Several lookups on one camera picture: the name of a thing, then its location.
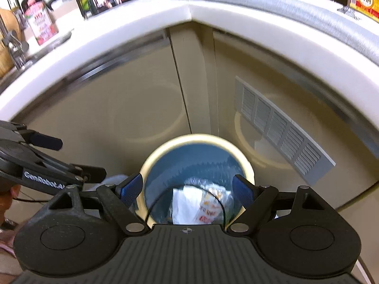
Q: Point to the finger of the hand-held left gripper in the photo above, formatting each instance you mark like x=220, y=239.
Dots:
x=88, y=173
x=44, y=141

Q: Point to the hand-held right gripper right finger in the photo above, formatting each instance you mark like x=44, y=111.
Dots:
x=244, y=193

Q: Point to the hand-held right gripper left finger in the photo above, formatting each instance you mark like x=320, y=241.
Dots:
x=131, y=190

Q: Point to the white orange printed wrapper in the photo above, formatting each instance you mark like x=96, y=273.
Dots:
x=210, y=210

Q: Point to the clear plastic bag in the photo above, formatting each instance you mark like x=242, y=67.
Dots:
x=195, y=182

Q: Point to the white paper sheet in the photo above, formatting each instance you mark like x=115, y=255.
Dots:
x=185, y=204

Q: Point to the cream rimmed trash bin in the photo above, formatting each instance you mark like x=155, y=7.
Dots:
x=195, y=159

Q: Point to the person's left hand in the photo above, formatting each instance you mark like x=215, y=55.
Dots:
x=7, y=196

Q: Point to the grey cabinet vent grille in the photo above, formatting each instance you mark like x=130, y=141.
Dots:
x=281, y=130

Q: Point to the person's pink clothing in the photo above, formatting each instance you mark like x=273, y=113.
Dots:
x=6, y=242

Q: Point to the metal faucet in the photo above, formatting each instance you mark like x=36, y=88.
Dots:
x=16, y=50

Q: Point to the stainless steel sink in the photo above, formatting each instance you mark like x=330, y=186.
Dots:
x=59, y=37

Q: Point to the pink soap bottle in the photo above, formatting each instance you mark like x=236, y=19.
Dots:
x=41, y=23

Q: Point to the brown wooden board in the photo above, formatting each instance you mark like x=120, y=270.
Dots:
x=7, y=20

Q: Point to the grey ribbed mat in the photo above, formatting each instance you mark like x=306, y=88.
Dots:
x=296, y=6

